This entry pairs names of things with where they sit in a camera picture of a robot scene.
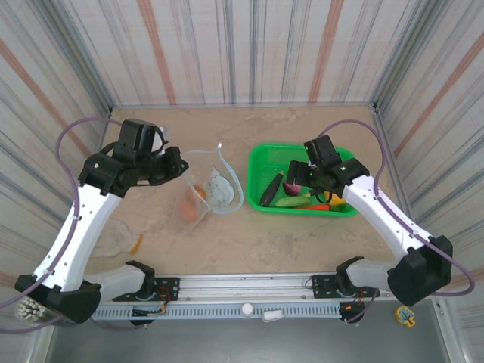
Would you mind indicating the orange potato toy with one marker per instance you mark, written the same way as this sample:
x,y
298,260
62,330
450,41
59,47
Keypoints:
x,y
188,210
199,191

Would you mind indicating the orange carrot toy green leaves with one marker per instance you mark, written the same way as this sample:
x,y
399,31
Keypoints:
x,y
317,207

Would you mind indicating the green plastic basket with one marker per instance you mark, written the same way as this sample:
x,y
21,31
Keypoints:
x,y
272,151

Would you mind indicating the elephant print zip-top bag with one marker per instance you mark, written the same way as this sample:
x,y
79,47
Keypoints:
x,y
223,189

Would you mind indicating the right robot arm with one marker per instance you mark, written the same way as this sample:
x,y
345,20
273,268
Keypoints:
x,y
378,211

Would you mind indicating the purple onion toy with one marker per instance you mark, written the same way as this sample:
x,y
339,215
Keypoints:
x,y
292,189

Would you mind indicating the green cucumber toy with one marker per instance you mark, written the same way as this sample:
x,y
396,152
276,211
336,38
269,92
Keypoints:
x,y
291,202

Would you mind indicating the yellow bell pepper toy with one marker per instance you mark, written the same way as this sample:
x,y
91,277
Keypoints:
x,y
336,206

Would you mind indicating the small orange scrap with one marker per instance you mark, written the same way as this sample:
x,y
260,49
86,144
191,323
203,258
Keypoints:
x,y
136,246

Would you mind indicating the white plastic clip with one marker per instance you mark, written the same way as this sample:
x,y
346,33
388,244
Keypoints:
x,y
272,315

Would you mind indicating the white round cap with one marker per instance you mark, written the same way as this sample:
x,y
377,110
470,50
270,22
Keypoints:
x,y
247,309

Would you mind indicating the tube of white sticks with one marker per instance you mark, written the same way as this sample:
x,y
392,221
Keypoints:
x,y
28,308

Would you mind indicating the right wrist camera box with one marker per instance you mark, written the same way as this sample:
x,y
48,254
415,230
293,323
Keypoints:
x,y
313,165

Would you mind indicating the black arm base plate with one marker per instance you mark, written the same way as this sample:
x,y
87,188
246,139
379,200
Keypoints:
x,y
170,287
321,285

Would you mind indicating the aluminium mounting rail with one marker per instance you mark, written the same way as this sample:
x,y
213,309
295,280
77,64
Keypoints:
x,y
242,283

